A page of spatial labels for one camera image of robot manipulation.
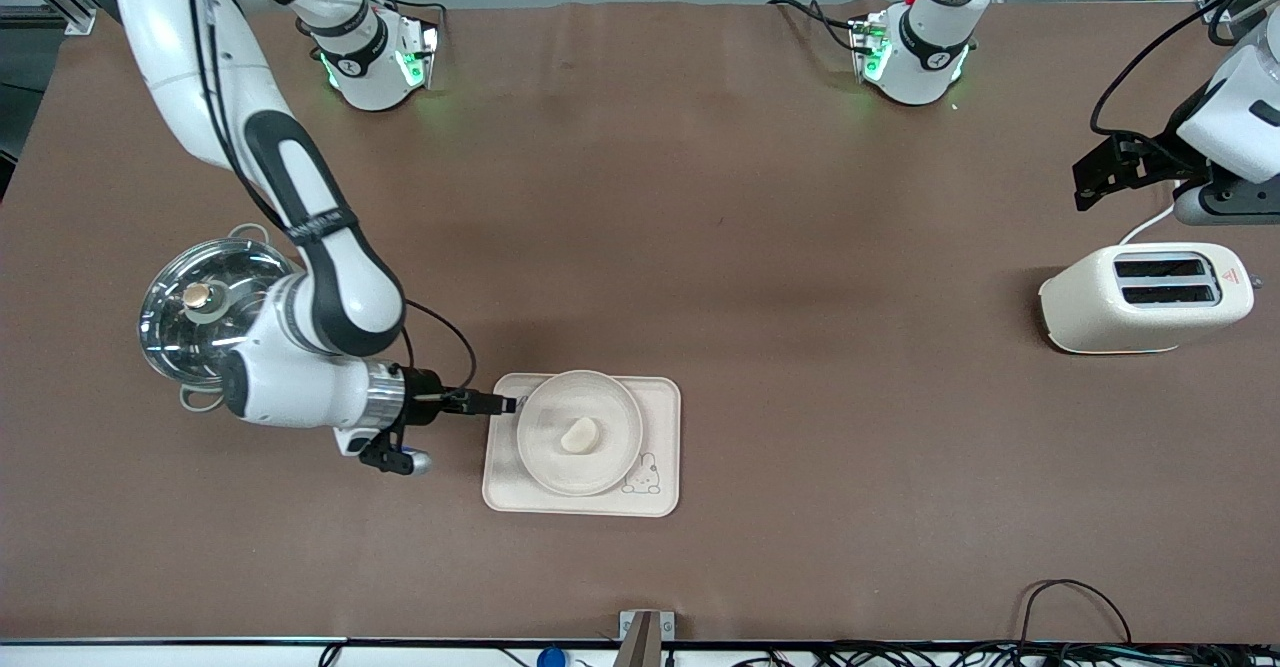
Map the round cream plate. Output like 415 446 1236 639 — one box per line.
516 370 644 497

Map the cream rabbit print tray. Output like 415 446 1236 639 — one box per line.
482 373 682 518

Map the cream two-slot toaster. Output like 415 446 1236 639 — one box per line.
1038 241 1257 355

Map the pale green electric pot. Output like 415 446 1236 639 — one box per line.
138 223 301 413

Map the glass pot lid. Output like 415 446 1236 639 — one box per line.
138 237 301 385

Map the brown table cover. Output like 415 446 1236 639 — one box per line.
0 0 1280 645

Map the white toaster cable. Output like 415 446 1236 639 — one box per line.
1118 202 1176 246

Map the grey metal camera bracket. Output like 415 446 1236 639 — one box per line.
618 609 677 667

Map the black left arm base cable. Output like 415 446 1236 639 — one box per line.
768 0 863 53

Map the black arm base cable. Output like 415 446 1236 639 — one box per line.
355 0 448 48
768 0 863 53

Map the black right arm base cable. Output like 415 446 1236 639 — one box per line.
355 0 448 48

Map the black looped cable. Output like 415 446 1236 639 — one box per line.
1018 579 1133 648

